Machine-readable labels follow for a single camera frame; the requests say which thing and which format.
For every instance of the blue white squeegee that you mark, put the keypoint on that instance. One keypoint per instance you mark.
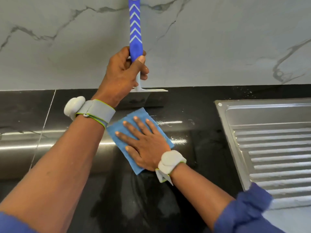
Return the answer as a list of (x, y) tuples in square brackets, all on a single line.
[(135, 26)]

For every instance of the person's left hand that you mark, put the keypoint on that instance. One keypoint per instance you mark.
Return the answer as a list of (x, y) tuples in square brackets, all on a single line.
[(119, 77)]

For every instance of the person's right forearm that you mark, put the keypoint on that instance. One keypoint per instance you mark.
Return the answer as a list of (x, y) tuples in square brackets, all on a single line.
[(204, 191)]

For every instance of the white left wrist tracker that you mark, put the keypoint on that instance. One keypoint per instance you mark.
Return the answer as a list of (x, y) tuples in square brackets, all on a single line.
[(90, 109)]

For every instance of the stainless steel sink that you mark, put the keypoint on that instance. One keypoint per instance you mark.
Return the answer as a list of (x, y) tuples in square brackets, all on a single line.
[(272, 143)]

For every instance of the blue cloth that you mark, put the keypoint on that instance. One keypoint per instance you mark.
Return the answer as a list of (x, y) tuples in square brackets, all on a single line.
[(121, 133)]

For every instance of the person's right hand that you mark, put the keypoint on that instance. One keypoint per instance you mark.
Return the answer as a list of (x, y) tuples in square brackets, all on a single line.
[(146, 145)]

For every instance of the person's left forearm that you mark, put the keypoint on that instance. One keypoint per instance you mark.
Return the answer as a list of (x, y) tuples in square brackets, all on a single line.
[(48, 182)]

